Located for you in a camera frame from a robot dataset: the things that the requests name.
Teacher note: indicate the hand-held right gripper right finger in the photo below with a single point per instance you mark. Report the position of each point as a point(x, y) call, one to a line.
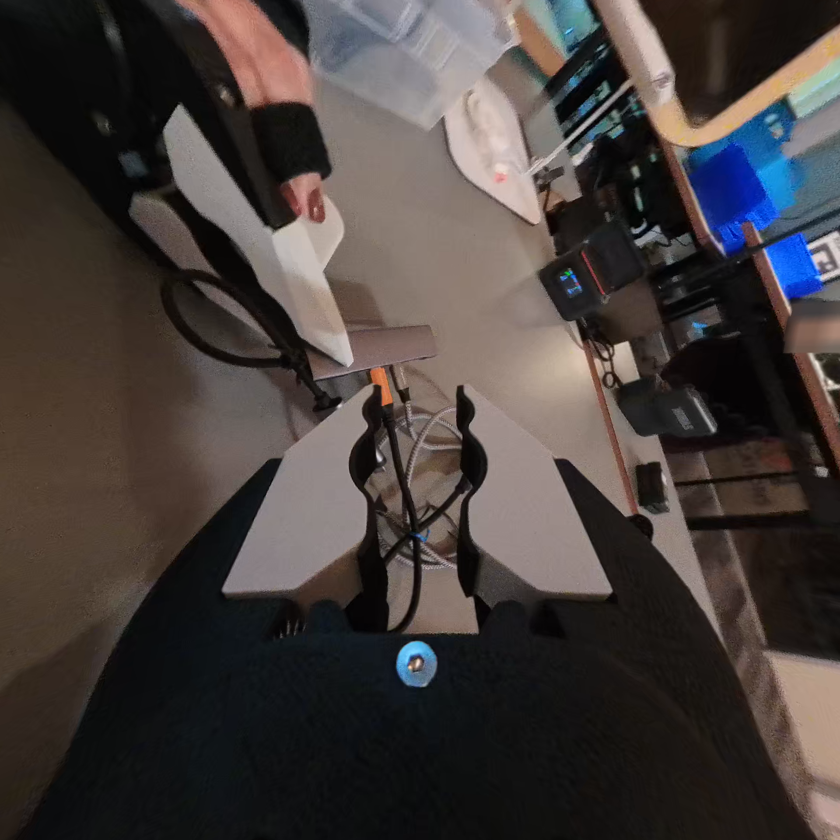
point(531, 525)

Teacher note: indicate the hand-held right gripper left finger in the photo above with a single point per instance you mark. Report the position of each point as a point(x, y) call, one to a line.
point(295, 525)

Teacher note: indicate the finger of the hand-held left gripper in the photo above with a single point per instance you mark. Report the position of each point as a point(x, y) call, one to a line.
point(289, 282)
point(157, 223)

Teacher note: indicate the grey usb hub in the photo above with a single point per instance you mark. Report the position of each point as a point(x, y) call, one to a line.
point(394, 344)

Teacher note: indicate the person's left hand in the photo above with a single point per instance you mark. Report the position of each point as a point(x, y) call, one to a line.
point(262, 52)

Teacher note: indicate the small black block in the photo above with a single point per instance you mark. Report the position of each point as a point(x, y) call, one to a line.
point(653, 489)

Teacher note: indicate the grey box device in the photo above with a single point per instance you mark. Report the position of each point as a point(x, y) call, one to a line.
point(663, 410)

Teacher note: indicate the white flat pad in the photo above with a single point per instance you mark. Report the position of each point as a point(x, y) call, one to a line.
point(499, 164)

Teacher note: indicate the clear plastic container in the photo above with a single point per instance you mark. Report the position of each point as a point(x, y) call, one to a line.
point(407, 59)

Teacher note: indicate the black device with small screen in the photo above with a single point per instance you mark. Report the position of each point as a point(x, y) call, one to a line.
point(604, 269)

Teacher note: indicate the blue plastic bin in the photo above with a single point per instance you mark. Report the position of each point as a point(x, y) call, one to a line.
point(794, 262)
point(728, 190)

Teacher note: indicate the dark panel with plywood edge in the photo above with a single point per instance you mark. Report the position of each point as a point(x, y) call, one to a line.
point(722, 52)

